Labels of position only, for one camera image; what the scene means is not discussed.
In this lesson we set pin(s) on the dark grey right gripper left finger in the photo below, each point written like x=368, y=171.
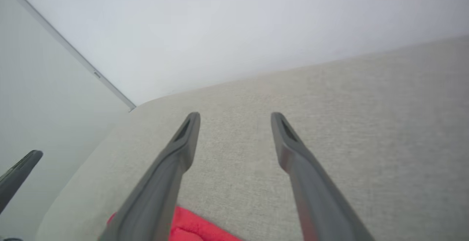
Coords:
x=157, y=197

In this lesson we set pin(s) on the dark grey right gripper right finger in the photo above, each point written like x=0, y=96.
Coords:
x=315, y=200

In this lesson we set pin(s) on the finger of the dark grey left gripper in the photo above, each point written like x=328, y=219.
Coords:
x=18, y=175

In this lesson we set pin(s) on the red jersey with number 23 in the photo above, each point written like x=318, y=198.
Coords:
x=198, y=230

